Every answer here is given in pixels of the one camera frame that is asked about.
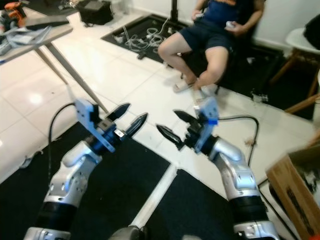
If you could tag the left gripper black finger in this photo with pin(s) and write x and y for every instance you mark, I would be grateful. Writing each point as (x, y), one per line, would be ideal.
(135, 126)
(119, 112)

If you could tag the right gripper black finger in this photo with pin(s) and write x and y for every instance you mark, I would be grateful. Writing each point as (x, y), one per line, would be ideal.
(171, 135)
(187, 118)

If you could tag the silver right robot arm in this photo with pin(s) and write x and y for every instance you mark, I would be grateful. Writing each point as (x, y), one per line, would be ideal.
(240, 175)

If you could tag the seated person in blue shorts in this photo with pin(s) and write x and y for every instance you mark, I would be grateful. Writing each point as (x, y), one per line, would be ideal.
(210, 35)

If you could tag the wooden table with metal legs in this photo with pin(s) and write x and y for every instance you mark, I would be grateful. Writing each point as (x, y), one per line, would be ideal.
(52, 37)

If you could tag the black equipment case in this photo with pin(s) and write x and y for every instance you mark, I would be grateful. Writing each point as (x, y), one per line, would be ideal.
(95, 12)

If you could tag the grey robot left leg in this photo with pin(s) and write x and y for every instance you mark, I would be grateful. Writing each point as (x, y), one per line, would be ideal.
(127, 234)

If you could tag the black stand pole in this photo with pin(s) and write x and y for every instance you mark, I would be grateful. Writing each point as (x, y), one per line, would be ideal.
(175, 10)

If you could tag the brown cardboard box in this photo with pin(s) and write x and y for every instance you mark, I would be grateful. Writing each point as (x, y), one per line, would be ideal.
(290, 195)

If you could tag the wooden furniture leg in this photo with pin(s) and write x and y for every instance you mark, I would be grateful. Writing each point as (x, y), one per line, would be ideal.
(305, 102)

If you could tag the white chair with wooden legs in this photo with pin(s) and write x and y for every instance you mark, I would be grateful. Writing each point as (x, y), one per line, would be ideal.
(300, 42)

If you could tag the orange power drill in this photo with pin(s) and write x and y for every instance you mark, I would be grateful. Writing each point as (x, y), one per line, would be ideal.
(12, 12)

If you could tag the black soft bag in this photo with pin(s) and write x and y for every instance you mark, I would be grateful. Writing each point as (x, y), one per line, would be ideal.
(314, 27)

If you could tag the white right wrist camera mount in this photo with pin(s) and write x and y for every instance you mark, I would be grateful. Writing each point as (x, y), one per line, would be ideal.
(209, 130)

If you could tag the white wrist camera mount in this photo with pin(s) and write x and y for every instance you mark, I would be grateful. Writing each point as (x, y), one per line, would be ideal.
(87, 117)
(209, 130)

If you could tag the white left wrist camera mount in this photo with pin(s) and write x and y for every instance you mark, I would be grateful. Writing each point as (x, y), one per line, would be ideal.
(87, 117)

